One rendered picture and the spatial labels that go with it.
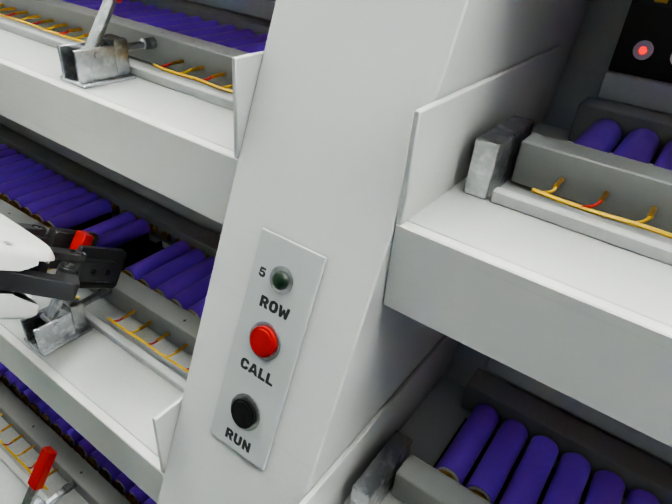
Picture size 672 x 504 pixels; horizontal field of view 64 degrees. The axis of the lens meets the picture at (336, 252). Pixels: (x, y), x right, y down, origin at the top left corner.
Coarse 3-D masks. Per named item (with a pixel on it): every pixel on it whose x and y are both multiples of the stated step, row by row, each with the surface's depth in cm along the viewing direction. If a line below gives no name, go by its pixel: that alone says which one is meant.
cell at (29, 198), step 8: (56, 184) 58; (64, 184) 58; (72, 184) 59; (32, 192) 56; (40, 192) 57; (48, 192) 57; (56, 192) 58; (16, 200) 55; (24, 200) 55; (32, 200) 56
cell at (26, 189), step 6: (60, 174) 60; (42, 180) 59; (48, 180) 59; (54, 180) 59; (60, 180) 60; (66, 180) 60; (24, 186) 57; (30, 186) 58; (36, 186) 58; (42, 186) 58; (48, 186) 59; (6, 192) 56; (12, 192) 56; (18, 192) 56; (24, 192) 57; (30, 192) 57; (12, 198) 56
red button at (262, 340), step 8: (256, 328) 27; (264, 328) 27; (256, 336) 27; (264, 336) 27; (272, 336) 27; (256, 344) 27; (264, 344) 27; (272, 344) 27; (256, 352) 27; (264, 352) 27; (272, 352) 27
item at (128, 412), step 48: (48, 144) 65; (144, 192) 57; (0, 336) 42; (96, 336) 42; (144, 336) 43; (48, 384) 39; (96, 384) 38; (144, 384) 38; (96, 432) 37; (144, 432) 35; (144, 480) 35
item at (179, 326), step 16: (0, 208) 52; (16, 208) 53; (96, 288) 46; (112, 288) 44; (128, 288) 44; (144, 288) 44; (128, 304) 43; (144, 304) 42; (160, 304) 42; (176, 304) 42; (112, 320) 42; (144, 320) 43; (160, 320) 41; (176, 320) 41; (192, 320) 41; (160, 336) 41; (176, 336) 41; (192, 336) 40; (160, 352) 40; (176, 352) 40; (192, 352) 41
